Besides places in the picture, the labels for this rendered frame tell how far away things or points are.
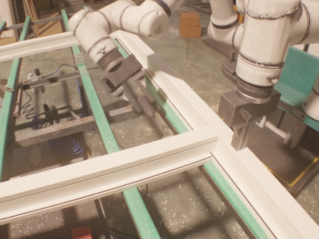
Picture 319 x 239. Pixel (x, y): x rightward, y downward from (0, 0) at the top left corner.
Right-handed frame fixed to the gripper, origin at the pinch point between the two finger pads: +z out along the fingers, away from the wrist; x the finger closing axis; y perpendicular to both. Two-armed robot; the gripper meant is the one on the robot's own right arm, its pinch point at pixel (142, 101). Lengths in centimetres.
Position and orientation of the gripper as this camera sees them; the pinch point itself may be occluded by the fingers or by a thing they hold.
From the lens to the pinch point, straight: 72.3
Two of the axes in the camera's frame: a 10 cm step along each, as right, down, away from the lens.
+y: 0.2, 1.3, -9.9
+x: 7.9, -6.1, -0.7
